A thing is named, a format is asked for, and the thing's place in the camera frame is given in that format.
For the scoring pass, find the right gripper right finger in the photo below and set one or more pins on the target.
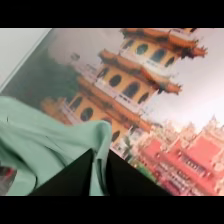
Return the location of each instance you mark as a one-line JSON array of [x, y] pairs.
[[130, 181]]

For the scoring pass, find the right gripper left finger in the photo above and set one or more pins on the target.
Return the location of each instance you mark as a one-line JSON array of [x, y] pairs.
[[71, 181]]

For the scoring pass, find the mint green shirt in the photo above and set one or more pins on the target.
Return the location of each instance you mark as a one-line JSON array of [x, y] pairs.
[[43, 143]]

